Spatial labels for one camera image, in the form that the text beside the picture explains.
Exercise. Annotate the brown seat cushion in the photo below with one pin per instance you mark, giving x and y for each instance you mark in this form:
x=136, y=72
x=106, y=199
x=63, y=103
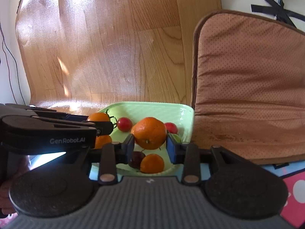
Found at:
x=250, y=88

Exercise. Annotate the tangerine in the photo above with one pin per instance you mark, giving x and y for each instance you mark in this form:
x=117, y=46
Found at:
x=152, y=164
x=149, y=133

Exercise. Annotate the brown tape piece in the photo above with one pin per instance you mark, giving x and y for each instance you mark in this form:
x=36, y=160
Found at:
x=20, y=1

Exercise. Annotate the light green plastic basket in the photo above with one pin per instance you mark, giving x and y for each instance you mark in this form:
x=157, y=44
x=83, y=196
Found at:
x=152, y=111

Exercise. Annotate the orange tomato with green stem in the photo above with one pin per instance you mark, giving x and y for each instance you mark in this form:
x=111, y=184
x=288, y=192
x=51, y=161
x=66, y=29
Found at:
x=99, y=117

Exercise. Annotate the person's left hand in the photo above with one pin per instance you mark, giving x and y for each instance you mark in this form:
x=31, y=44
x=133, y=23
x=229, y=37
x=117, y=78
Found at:
x=4, y=195

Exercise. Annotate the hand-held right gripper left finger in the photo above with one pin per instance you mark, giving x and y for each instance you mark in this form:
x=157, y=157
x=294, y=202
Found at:
x=130, y=145

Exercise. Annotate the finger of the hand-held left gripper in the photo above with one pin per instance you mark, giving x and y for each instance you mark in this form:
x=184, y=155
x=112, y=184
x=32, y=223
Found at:
x=104, y=128
x=77, y=118

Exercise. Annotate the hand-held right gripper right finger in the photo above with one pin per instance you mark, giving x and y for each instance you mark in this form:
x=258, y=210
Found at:
x=170, y=150

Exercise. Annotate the purple plum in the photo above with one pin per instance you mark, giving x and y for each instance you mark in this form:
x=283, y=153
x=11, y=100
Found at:
x=136, y=158

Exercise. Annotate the red tomato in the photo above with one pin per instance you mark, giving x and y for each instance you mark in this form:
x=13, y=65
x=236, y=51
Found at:
x=172, y=127
x=124, y=124

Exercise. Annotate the black tape strip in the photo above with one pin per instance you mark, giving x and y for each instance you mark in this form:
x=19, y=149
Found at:
x=274, y=4
x=266, y=9

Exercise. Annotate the blue cartoon pig printed blanket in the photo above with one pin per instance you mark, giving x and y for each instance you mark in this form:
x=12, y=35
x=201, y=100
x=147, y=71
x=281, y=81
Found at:
x=293, y=190

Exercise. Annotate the wood pattern vinyl mat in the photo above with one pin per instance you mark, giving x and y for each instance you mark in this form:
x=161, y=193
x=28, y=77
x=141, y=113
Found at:
x=107, y=40

